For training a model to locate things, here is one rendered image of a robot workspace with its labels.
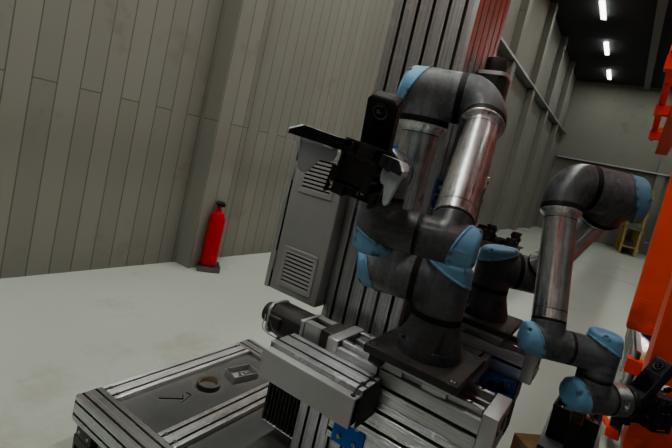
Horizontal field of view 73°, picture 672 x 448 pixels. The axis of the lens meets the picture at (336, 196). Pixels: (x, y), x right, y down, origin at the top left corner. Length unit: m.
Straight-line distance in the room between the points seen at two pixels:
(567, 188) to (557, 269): 0.20
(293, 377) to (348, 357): 0.14
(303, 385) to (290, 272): 0.42
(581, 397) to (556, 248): 0.33
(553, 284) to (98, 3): 3.07
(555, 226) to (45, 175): 2.96
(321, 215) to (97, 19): 2.45
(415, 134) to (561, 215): 0.41
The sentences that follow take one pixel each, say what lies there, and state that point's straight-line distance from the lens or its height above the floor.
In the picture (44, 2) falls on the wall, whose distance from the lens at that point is 3.32.
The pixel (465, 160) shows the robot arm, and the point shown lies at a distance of 0.89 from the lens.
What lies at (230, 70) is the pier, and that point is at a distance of 3.89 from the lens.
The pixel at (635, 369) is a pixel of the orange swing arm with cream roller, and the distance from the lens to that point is 3.01.
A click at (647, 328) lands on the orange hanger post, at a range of 3.69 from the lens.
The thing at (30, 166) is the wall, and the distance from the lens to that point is 3.36.
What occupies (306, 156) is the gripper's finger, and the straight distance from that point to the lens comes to 0.60.
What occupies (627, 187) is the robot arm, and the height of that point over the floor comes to 1.30.
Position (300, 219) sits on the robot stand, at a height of 1.00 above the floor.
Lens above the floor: 1.23
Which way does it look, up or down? 5 degrees down
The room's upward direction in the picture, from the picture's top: 13 degrees clockwise
